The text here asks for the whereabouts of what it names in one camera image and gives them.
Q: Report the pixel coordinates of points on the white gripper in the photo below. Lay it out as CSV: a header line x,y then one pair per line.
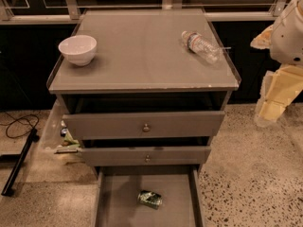
x,y
286,42

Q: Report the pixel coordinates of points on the green soda can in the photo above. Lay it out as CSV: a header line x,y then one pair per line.
x,y
150,199

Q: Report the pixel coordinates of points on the grey top drawer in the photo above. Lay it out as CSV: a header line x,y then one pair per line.
x,y
93,126

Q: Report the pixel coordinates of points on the grey middle drawer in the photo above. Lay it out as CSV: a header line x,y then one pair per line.
x,y
145,156

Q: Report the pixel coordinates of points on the grey drawer cabinet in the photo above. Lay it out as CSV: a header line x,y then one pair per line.
x,y
141,66

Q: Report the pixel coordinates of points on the clear plastic water bottle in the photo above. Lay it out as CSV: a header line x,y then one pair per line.
x,y
199,45

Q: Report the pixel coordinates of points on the white ceramic bowl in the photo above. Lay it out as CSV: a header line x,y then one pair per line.
x,y
79,49

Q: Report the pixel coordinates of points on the clear plastic storage bin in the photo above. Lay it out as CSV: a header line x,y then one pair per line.
x,y
50,151

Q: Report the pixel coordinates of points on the black floor stand bar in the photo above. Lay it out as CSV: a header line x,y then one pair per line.
x,y
7,189

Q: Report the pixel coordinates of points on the metal railing frame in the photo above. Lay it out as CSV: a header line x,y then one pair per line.
x,y
26,12

